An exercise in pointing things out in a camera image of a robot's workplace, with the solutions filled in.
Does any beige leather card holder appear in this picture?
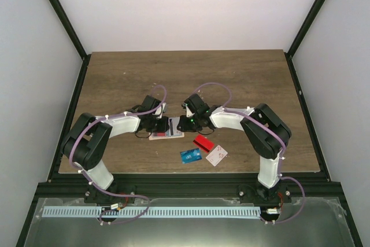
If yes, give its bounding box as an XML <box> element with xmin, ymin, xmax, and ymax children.
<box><xmin>149</xmin><ymin>117</ymin><xmax>184</xmax><ymax>141</ymax></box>

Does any white card black magstripe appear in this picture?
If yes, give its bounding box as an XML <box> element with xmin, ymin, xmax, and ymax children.
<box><xmin>168</xmin><ymin>117</ymin><xmax>182</xmax><ymax>137</ymax></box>

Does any red card black stripe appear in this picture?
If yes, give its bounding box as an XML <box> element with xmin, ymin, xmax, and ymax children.
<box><xmin>193</xmin><ymin>134</ymin><xmax>214</xmax><ymax>153</ymax></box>

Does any blue white card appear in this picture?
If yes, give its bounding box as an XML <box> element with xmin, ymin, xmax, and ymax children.
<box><xmin>180</xmin><ymin>148</ymin><xmax>202</xmax><ymax>164</ymax></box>

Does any white card pink pattern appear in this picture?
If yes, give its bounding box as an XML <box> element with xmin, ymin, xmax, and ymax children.
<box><xmin>206</xmin><ymin>145</ymin><xmax>228</xmax><ymax>167</ymax></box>

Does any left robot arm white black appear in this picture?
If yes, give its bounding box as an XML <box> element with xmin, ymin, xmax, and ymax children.
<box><xmin>61</xmin><ymin>95</ymin><xmax>169</xmax><ymax>203</ymax></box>

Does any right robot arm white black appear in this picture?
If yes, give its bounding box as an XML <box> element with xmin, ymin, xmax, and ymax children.
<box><xmin>177</xmin><ymin>94</ymin><xmax>292</xmax><ymax>202</ymax></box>

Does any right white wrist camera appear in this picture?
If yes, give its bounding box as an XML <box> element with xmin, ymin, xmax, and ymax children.
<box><xmin>182</xmin><ymin>102</ymin><xmax>194</xmax><ymax>118</ymax></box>

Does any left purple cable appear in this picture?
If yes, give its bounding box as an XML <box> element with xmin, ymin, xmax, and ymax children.
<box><xmin>69</xmin><ymin>84</ymin><xmax>168</xmax><ymax>226</ymax></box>

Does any black aluminium front rail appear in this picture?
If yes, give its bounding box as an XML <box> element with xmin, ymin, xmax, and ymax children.
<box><xmin>35</xmin><ymin>172</ymin><xmax>343</xmax><ymax>198</ymax></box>

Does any light blue slotted cable duct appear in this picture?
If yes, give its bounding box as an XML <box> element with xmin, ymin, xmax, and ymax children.
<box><xmin>42</xmin><ymin>206</ymin><xmax>261</xmax><ymax>219</ymax></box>

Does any left black frame post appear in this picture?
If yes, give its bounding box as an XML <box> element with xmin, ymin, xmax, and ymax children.
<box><xmin>31</xmin><ymin>0</ymin><xmax>88</xmax><ymax>60</ymax></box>

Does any black frame post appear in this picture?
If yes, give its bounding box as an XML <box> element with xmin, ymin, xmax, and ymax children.
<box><xmin>31</xmin><ymin>0</ymin><xmax>88</xmax><ymax>60</ymax></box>
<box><xmin>286</xmin><ymin>0</ymin><xmax>343</xmax><ymax>57</ymax></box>

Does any right black frame post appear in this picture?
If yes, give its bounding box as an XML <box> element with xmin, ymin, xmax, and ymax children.
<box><xmin>286</xmin><ymin>0</ymin><xmax>343</xmax><ymax>57</ymax></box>

